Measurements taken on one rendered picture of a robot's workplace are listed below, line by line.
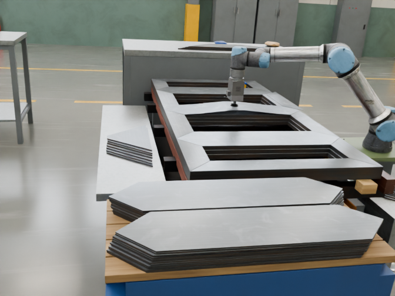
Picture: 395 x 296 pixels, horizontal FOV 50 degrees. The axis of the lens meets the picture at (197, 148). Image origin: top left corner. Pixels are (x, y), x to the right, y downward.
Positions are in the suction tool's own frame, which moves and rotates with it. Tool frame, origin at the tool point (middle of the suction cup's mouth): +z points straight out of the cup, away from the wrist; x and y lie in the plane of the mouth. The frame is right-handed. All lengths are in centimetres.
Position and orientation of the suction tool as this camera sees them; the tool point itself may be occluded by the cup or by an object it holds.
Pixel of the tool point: (234, 107)
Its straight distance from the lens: 224.1
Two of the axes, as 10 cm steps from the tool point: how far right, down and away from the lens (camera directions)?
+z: -0.5, 9.4, 3.5
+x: 9.8, -0.2, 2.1
